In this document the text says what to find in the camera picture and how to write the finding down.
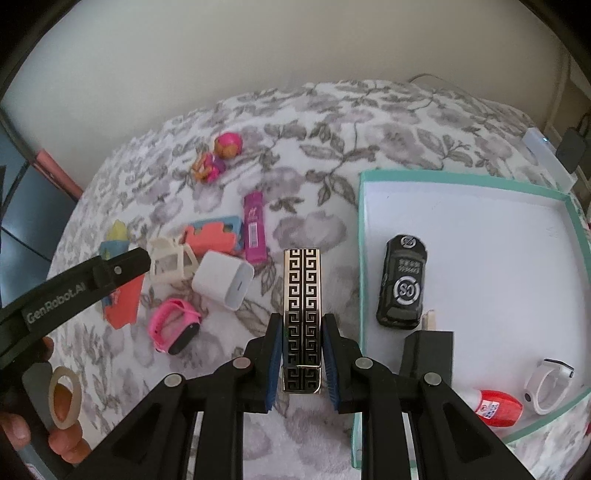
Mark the red glue bottle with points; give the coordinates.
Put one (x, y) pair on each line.
(496, 406)

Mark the white cube charger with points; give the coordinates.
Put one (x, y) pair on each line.
(221, 279)

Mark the white wooden frame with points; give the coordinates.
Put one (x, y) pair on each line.
(561, 92)

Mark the person's left hand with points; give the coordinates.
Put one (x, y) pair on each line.
(64, 445)

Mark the black toy car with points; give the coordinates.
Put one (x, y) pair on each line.
(401, 281)

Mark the orange blue foam puzzle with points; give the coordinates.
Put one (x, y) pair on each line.
(212, 235)

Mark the white power strip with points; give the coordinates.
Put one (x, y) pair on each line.
(547, 157)

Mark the white wristband watch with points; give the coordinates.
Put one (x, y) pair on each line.
(538, 374)

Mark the pink board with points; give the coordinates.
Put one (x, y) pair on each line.
(57, 173)

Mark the black power adapter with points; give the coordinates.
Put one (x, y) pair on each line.
(427, 355)

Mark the dark blue panel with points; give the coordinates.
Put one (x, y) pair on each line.
(23, 184)

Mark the magenta rectangular lighter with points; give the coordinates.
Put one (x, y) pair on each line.
(255, 228)

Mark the blue orange yellow toy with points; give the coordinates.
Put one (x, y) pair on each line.
(122, 307)

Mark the cream plastic toy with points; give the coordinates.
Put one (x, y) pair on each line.
(168, 261)

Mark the black plugged charger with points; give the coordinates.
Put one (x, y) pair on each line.
(575, 147)

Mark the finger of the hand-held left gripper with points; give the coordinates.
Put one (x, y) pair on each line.
(129, 265)

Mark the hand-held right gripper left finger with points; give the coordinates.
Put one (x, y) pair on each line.
(274, 360)

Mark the pink toy doll figure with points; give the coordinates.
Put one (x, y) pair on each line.
(217, 154)

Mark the teal white shallow box tray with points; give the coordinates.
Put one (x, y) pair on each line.
(485, 258)

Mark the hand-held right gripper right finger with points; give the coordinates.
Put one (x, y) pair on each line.
(331, 364)

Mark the pink wristband watch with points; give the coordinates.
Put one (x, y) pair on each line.
(173, 323)

